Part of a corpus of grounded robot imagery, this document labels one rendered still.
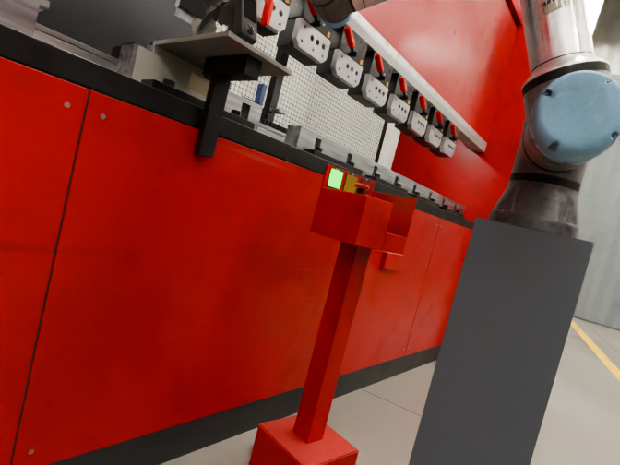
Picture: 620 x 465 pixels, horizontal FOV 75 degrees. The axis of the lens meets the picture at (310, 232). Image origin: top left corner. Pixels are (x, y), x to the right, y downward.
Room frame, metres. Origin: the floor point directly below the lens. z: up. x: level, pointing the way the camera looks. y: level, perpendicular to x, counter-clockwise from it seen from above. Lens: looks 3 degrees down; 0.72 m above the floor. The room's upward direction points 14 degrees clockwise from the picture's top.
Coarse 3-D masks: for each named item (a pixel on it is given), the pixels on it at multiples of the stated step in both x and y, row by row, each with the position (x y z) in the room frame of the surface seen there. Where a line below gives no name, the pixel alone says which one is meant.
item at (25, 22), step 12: (0, 0) 0.70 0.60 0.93; (12, 0) 0.71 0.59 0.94; (24, 0) 0.73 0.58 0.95; (36, 0) 0.74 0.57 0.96; (0, 12) 0.70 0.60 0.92; (12, 12) 0.72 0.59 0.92; (24, 12) 0.73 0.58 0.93; (36, 12) 0.74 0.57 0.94; (12, 24) 0.72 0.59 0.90; (24, 24) 0.73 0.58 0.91
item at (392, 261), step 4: (384, 252) 1.66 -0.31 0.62; (388, 252) 1.69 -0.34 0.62; (384, 256) 1.65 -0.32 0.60; (388, 256) 1.66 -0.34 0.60; (392, 256) 1.69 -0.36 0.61; (396, 256) 1.71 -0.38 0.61; (400, 256) 1.74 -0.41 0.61; (384, 260) 1.65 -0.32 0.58; (388, 260) 1.67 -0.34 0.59; (392, 260) 1.69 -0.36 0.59; (396, 260) 1.72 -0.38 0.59; (400, 260) 1.75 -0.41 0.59; (380, 264) 1.66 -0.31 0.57; (384, 264) 1.65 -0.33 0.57; (388, 264) 1.67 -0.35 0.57; (392, 264) 1.70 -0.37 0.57; (396, 264) 1.73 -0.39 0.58; (400, 264) 1.76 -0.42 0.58; (384, 268) 1.65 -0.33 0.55; (388, 268) 1.68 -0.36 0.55; (392, 268) 1.71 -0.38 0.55; (396, 268) 1.73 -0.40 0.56
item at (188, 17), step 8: (176, 0) 0.97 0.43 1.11; (184, 0) 0.97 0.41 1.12; (192, 0) 0.99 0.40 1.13; (200, 0) 1.00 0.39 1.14; (176, 8) 0.97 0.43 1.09; (184, 8) 0.98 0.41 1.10; (192, 8) 0.99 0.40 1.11; (200, 8) 1.01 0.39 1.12; (176, 16) 0.97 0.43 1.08; (184, 16) 0.99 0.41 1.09; (192, 16) 1.00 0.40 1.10; (200, 16) 1.01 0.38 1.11
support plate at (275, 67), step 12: (192, 36) 0.84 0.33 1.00; (204, 36) 0.81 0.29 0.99; (216, 36) 0.79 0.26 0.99; (228, 36) 0.77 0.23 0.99; (168, 48) 0.93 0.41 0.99; (180, 48) 0.91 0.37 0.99; (192, 48) 0.89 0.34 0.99; (204, 48) 0.87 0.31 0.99; (216, 48) 0.85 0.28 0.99; (228, 48) 0.83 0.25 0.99; (240, 48) 0.81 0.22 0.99; (252, 48) 0.81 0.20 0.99; (192, 60) 0.97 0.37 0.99; (204, 60) 0.95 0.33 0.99; (264, 60) 0.85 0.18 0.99; (264, 72) 0.93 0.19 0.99; (276, 72) 0.91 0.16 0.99; (288, 72) 0.90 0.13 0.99
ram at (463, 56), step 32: (416, 0) 1.68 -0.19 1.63; (448, 0) 1.89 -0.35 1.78; (480, 0) 2.15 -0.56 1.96; (384, 32) 1.56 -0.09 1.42; (416, 32) 1.73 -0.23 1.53; (448, 32) 1.95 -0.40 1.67; (480, 32) 2.23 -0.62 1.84; (512, 32) 2.60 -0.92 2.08; (416, 64) 1.78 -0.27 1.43; (448, 64) 2.02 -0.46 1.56; (480, 64) 2.31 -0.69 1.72; (448, 96) 2.09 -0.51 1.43; (480, 96) 2.41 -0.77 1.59; (480, 128) 2.52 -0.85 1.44
